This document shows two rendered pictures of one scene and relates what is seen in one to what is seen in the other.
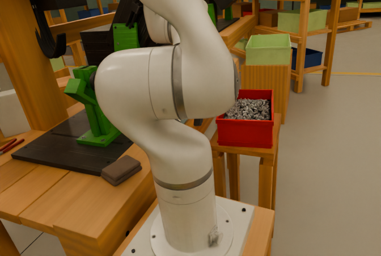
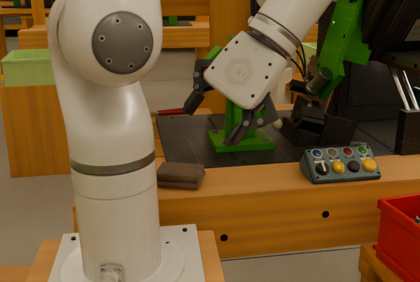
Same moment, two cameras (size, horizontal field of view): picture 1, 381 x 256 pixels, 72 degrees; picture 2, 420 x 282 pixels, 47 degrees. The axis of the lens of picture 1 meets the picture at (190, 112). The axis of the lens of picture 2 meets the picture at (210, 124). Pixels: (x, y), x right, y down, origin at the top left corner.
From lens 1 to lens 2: 0.61 m
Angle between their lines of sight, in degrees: 52
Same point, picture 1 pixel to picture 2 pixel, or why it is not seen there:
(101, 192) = not seen: hidden behind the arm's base
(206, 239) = (98, 271)
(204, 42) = not seen: outside the picture
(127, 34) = (347, 10)
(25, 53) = (228, 9)
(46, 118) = (222, 99)
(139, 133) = (59, 75)
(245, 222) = not seen: outside the picture
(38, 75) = not seen: hidden behind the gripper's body
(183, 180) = (71, 155)
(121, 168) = (172, 171)
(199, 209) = (87, 211)
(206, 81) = (64, 23)
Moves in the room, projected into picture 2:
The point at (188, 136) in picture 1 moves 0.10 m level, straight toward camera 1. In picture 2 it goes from (106, 110) to (30, 123)
